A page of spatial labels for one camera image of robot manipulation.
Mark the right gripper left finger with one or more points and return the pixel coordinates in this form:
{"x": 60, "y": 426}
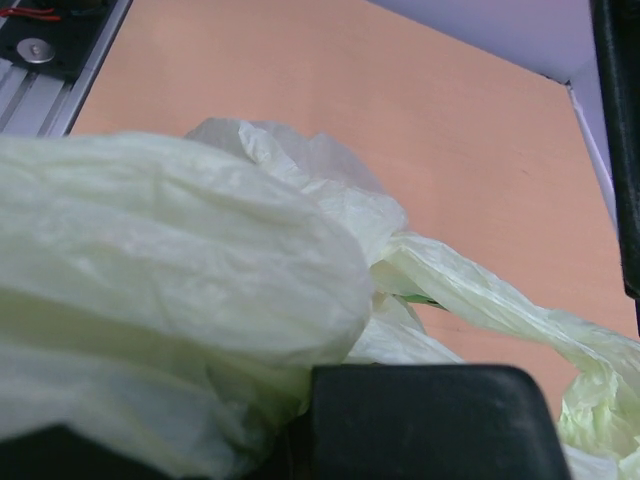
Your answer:
{"x": 57, "y": 452}

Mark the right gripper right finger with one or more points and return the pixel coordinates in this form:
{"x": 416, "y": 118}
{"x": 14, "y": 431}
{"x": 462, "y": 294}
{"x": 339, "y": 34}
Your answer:
{"x": 431, "y": 422}

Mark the light green plastic bag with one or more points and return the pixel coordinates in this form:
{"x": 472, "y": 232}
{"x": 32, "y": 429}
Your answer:
{"x": 168, "y": 298}

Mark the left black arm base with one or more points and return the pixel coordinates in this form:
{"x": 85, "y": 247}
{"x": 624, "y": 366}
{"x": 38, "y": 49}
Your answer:
{"x": 53, "y": 38}

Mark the aluminium frame rail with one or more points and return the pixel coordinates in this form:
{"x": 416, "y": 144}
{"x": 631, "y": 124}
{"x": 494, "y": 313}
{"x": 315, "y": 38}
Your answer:
{"x": 34, "y": 104}

